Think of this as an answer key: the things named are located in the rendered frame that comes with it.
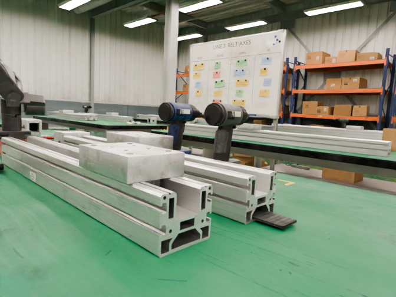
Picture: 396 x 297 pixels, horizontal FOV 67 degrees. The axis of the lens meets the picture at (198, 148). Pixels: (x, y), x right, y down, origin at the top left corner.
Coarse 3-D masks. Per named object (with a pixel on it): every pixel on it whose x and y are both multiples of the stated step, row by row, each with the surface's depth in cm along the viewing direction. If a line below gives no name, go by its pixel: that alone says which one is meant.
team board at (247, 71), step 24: (192, 48) 435; (216, 48) 404; (240, 48) 377; (264, 48) 354; (192, 72) 437; (216, 72) 405; (240, 72) 378; (264, 72) 355; (192, 96) 440; (216, 96) 407; (240, 96) 380; (264, 96) 356
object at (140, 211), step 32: (32, 160) 73; (64, 160) 60; (64, 192) 60; (96, 192) 50; (128, 192) 43; (160, 192) 39; (192, 192) 44; (128, 224) 44; (160, 224) 39; (192, 224) 44; (160, 256) 39
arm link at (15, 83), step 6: (0, 60) 86; (0, 66) 85; (6, 66) 89; (0, 72) 86; (6, 72) 87; (12, 72) 92; (0, 78) 87; (6, 78) 88; (12, 78) 90; (18, 78) 95; (0, 84) 88; (6, 84) 89; (12, 84) 90; (18, 84) 94; (0, 90) 90; (6, 90) 90; (12, 90) 91; (18, 90) 92; (6, 96) 92
